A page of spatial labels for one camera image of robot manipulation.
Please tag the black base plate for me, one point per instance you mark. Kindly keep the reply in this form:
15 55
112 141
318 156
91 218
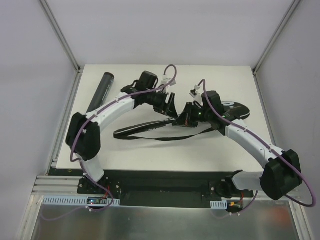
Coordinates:
169 189

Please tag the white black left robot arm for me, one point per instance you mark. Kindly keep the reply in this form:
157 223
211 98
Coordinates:
84 132

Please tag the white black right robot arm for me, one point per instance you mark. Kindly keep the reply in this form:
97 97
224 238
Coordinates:
281 170

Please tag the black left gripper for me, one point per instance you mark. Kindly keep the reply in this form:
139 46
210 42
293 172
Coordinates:
165 105

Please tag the black racket bag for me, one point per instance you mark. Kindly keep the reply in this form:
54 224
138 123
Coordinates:
231 110

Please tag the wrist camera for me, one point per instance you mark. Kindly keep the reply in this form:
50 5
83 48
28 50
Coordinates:
166 80
194 93

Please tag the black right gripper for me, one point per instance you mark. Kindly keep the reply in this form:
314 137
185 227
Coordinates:
190 114

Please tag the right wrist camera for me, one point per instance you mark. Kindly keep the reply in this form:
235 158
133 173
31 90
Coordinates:
194 93

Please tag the black shuttlecock tube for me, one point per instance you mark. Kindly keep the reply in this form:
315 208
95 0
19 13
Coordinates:
101 92

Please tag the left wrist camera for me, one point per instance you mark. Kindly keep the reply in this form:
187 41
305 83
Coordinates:
166 80

